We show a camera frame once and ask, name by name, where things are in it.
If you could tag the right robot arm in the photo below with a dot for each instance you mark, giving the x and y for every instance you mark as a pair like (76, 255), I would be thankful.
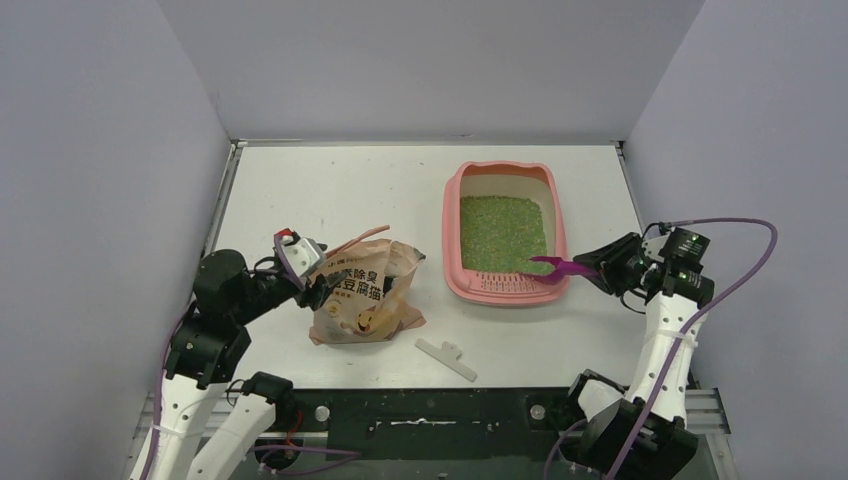
(639, 431)

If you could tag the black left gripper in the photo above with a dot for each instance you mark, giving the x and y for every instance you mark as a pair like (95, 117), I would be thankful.
(314, 294)

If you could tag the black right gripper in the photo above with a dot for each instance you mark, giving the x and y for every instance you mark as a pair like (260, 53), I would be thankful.
(611, 260)

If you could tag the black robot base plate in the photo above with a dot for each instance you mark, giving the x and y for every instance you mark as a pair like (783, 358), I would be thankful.
(436, 424)

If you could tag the green cat litter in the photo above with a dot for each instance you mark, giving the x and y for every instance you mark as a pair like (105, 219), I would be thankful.
(500, 234)

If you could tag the beige cat litter bag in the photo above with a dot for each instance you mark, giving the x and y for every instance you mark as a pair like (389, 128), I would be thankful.
(370, 304)

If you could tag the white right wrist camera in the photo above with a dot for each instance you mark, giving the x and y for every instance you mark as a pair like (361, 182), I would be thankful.
(651, 249)

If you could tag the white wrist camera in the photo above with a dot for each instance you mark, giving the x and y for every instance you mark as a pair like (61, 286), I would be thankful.
(298, 257)
(651, 249)

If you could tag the white bag clip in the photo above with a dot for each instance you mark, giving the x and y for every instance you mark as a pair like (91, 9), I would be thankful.
(449, 355)

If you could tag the purple litter scoop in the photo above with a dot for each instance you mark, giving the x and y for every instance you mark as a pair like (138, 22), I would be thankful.
(561, 270)

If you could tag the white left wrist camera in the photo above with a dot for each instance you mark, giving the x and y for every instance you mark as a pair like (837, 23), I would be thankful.
(298, 257)

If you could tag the pink litter box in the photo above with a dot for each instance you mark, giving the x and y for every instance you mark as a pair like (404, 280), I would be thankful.
(531, 181)

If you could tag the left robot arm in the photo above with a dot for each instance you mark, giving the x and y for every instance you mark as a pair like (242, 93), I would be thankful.
(200, 362)

